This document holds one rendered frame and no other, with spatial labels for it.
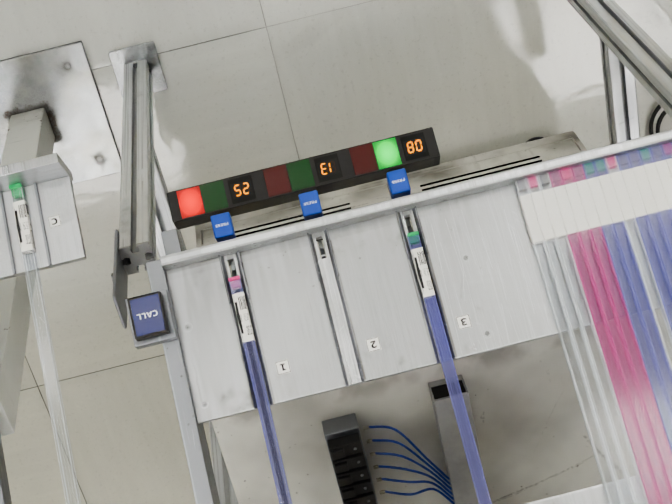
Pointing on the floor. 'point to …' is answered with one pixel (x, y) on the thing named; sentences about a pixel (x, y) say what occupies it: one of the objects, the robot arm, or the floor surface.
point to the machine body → (246, 478)
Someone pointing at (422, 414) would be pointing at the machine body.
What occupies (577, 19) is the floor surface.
